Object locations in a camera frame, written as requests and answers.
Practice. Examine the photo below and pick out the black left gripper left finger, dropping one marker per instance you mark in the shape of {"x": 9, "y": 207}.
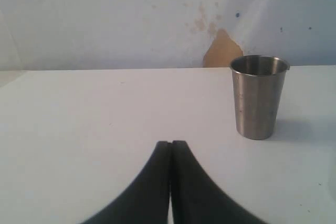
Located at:
{"x": 146, "y": 199}

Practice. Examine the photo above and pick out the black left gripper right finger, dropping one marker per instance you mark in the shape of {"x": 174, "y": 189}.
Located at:
{"x": 195, "y": 196}

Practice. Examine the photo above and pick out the stainless steel cup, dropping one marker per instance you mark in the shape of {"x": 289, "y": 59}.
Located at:
{"x": 257, "y": 85}

